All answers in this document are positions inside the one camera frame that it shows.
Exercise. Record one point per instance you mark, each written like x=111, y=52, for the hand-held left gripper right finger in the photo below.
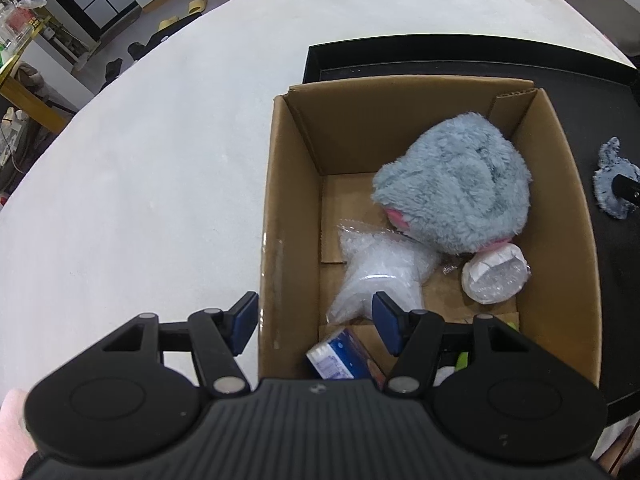
x=385, y=321

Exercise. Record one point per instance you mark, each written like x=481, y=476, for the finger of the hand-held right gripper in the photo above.
x=629, y=190

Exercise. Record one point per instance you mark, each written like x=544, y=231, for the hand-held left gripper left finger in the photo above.
x=245, y=327

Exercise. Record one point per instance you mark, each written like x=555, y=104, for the grey plush cloth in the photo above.
x=607, y=185

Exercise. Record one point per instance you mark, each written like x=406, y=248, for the blue white tissue packet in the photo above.
x=345, y=355

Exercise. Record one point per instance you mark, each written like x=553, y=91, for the black tray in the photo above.
x=620, y=270

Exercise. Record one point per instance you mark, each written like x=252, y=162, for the white round roll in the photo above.
x=492, y=275

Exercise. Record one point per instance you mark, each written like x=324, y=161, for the yellow green item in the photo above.
x=506, y=321

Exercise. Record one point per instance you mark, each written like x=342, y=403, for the grey plush toy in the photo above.
x=460, y=180

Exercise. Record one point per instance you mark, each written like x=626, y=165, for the brown cardboard box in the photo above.
x=360, y=130

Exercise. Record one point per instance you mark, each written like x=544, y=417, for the person's left hand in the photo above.
x=12, y=435

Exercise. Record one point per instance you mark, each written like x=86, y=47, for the clear bubble wrap bag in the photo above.
x=380, y=270

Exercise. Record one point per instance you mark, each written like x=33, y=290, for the dark grey side table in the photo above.
x=610, y=15

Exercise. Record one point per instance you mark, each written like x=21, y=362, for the black shoe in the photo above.
x=113, y=69
x=136, y=50

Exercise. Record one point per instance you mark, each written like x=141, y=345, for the yellow metal frame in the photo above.
x=30, y=95

